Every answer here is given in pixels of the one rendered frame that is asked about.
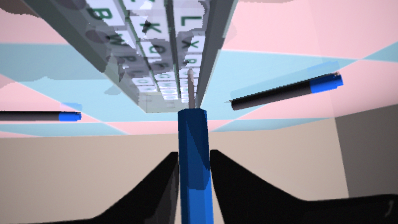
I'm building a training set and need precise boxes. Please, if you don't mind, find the grey keyboard with white letter keys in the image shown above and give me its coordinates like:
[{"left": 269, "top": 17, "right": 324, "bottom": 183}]
[{"left": 21, "top": 0, "right": 240, "bottom": 114}]

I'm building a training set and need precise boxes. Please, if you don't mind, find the black marker with blue cap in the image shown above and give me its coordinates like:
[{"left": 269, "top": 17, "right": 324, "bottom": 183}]
[
  {"left": 0, "top": 111, "right": 82, "bottom": 122},
  {"left": 231, "top": 74, "right": 344, "bottom": 111}
]

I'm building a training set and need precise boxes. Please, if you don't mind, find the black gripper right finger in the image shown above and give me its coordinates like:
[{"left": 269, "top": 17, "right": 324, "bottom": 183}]
[{"left": 210, "top": 149, "right": 398, "bottom": 224}]

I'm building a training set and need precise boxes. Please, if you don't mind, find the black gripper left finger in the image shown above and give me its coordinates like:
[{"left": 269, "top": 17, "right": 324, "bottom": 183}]
[{"left": 29, "top": 152, "right": 179, "bottom": 224}]

